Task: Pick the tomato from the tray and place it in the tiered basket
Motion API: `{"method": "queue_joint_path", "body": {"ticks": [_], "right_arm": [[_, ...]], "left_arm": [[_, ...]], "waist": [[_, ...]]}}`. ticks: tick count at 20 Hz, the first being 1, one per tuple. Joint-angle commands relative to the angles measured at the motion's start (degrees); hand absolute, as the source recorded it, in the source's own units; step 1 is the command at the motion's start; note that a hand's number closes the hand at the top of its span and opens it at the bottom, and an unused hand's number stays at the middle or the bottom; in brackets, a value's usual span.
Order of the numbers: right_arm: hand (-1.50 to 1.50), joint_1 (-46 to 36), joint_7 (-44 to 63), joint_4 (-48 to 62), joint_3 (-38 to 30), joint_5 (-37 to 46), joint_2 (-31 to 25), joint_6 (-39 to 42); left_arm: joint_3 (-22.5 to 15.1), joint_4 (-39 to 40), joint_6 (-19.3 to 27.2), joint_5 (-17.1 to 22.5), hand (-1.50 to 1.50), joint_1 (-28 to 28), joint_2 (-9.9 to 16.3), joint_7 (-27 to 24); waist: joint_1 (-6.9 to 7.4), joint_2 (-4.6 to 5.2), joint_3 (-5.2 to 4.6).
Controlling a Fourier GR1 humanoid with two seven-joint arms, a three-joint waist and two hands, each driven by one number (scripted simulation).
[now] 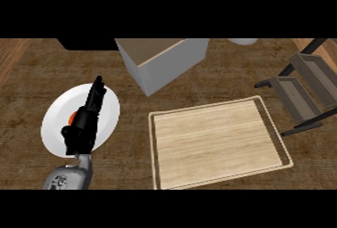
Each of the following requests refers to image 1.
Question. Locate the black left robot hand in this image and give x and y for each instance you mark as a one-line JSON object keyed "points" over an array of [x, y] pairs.
{"points": [[86, 118]]}

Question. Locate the black appliance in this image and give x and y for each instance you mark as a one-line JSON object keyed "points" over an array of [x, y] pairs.
{"points": [[88, 43]]}

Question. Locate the pale wooden tray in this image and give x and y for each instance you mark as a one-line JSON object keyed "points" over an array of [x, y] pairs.
{"points": [[215, 142]]}

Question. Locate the pale grey round object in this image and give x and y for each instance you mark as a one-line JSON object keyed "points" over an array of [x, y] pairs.
{"points": [[243, 41]]}

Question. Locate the grey box with brown top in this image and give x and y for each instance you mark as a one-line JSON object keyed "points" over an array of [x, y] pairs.
{"points": [[162, 63]]}

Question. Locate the white oval plate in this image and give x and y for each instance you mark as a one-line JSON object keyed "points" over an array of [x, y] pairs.
{"points": [[55, 127]]}

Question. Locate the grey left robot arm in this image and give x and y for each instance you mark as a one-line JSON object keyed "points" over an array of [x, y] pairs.
{"points": [[70, 176]]}

